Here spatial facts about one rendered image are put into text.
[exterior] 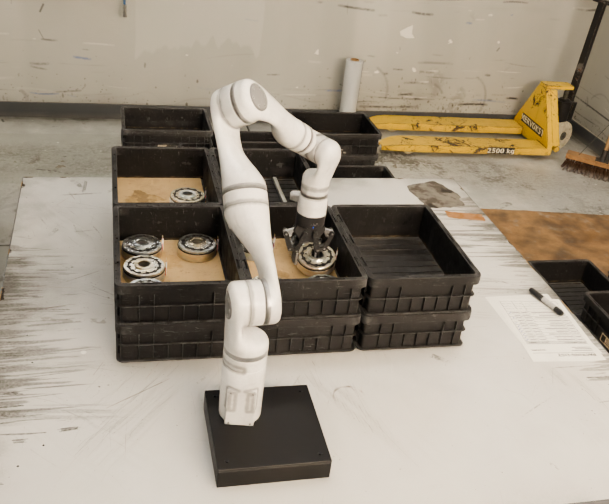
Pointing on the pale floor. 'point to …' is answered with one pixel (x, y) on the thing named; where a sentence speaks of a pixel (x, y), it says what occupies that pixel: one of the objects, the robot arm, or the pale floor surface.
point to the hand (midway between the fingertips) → (304, 257)
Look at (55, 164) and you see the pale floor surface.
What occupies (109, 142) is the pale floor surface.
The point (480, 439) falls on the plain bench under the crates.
